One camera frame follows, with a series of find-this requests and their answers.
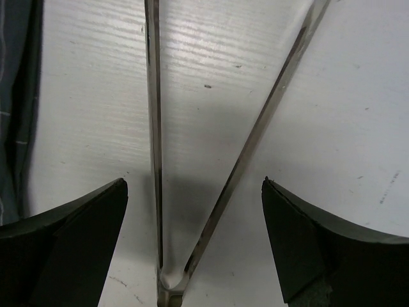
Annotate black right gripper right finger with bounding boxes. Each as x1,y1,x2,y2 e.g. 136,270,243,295
262,179,408,306

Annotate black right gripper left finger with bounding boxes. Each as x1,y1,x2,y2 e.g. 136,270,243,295
1,178,128,306

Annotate metal tongs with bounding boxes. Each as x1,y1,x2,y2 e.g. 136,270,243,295
144,1,330,306

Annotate dark checked placemat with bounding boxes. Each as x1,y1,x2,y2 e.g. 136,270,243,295
1,1,44,225

